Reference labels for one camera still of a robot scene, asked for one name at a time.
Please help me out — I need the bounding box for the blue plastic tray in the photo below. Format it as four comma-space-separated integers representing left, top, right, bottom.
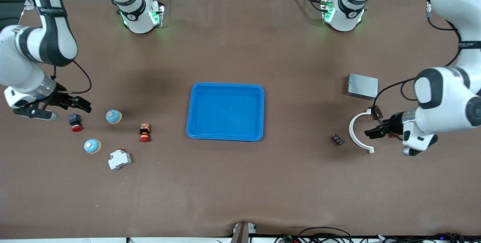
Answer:
186, 82, 265, 141

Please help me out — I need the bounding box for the blue desk bell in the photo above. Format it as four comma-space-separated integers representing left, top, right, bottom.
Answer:
84, 138, 102, 154
106, 109, 122, 124

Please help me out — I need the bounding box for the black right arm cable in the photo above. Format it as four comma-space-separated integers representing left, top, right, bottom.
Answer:
53, 59, 92, 95

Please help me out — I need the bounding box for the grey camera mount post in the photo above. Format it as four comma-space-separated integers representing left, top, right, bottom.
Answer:
231, 222, 258, 243

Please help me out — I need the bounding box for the black cable bundle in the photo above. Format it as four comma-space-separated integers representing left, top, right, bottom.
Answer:
274, 227, 468, 243

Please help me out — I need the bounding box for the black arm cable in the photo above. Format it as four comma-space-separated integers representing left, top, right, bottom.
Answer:
53, 59, 92, 95
373, 0, 463, 110

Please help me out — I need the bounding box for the white circuit breaker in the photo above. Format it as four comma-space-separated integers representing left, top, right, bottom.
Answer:
108, 149, 132, 170

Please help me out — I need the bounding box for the silver metal box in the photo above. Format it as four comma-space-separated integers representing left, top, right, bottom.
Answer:
347, 74, 378, 100

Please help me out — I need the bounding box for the red button orange base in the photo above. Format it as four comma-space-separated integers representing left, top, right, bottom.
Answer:
139, 123, 151, 143

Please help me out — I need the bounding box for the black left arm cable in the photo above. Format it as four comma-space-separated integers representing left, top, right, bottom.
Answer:
373, 0, 463, 110

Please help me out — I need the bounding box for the white curved bracket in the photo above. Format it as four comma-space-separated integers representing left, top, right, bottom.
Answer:
349, 109, 375, 154

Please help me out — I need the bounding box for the red button blue base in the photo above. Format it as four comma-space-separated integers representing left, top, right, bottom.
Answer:
68, 114, 83, 132

